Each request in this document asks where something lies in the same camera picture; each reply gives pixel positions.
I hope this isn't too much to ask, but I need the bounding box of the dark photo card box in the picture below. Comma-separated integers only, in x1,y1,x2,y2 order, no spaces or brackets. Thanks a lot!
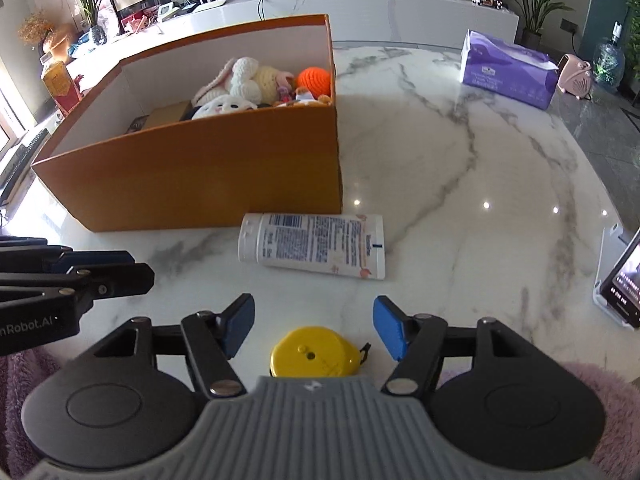
126,116,148,133

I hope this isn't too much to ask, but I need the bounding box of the tan cardboard box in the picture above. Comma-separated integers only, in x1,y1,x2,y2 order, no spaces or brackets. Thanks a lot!
142,101,192,130

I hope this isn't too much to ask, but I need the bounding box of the white panda plush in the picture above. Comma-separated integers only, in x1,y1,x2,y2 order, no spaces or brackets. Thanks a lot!
191,94,257,120

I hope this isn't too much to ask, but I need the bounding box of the white crochet bunny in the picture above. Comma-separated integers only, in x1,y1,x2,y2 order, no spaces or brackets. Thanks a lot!
191,56,295,107

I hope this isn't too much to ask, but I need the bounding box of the orange crochet fruit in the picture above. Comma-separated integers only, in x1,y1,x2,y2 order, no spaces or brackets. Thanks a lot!
296,66,332,99

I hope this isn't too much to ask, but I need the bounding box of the black keyboard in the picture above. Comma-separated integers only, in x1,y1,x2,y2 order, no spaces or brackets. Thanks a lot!
1,129,50,203

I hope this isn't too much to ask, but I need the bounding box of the yellow tape measure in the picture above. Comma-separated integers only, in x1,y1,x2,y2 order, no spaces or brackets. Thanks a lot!
269,326,371,378

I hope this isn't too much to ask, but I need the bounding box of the white lotion tube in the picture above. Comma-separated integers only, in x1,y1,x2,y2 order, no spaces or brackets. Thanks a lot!
238,212,386,281

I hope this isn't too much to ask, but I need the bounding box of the red orange snack box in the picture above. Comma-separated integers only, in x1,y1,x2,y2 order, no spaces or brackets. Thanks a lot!
41,61,82,117

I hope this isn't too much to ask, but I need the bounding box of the orange cardboard box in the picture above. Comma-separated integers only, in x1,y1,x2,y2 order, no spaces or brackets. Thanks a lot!
32,14,343,232

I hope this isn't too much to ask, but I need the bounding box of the phone on stand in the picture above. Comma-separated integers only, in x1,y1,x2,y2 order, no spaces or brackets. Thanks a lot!
592,224,639,330

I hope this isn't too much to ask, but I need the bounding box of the purple fuzzy sleeve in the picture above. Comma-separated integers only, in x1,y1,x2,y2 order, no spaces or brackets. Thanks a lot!
430,359,639,479

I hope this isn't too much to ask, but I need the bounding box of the purple tissue pack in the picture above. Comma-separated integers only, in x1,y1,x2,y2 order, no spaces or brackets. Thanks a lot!
459,30,559,110

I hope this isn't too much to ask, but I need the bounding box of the pink small heater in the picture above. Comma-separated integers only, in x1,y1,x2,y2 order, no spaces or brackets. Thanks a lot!
556,54,592,100

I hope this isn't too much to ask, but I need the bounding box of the white marble tv cabinet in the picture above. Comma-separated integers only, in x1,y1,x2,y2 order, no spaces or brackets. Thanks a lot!
68,0,518,89

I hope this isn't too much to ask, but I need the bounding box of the water bottle jug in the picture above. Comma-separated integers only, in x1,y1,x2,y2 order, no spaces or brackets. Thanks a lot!
592,22,626,93

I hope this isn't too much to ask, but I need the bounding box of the tall corner plant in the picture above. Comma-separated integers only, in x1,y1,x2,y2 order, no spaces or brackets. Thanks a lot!
510,0,573,50

